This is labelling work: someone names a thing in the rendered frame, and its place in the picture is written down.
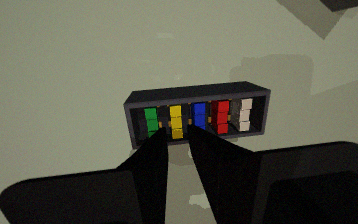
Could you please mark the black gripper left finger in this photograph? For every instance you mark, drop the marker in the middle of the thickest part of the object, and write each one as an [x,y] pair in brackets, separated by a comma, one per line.
[134,192]

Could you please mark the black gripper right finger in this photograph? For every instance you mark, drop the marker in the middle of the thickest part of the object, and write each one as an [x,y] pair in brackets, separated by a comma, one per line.
[237,180]

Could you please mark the blue fuse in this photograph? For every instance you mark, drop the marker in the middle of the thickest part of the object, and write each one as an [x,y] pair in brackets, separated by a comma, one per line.
[198,114]

